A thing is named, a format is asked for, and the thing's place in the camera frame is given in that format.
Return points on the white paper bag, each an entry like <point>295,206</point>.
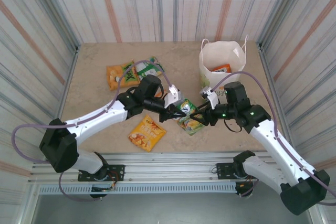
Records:
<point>223,51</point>

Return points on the metal corner bracket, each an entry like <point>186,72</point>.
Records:
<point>260,46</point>
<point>77,49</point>

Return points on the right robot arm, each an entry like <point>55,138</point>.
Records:
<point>278,145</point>

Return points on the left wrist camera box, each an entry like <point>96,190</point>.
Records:
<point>172,98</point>

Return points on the green white snack bag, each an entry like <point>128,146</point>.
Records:
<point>148,69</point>

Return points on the red Fox's candy bag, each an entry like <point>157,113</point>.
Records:
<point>221,68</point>

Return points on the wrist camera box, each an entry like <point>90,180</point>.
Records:
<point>211,98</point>
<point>172,98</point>

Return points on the orange green chips bag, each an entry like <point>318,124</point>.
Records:
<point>115,74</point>

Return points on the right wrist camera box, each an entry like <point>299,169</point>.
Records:
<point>211,98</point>

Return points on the aluminium rail frame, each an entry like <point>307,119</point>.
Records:
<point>170,166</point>

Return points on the green Fox's candy bag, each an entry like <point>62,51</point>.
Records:
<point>190,125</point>

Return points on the yellow chips bag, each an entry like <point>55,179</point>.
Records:
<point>145,134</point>

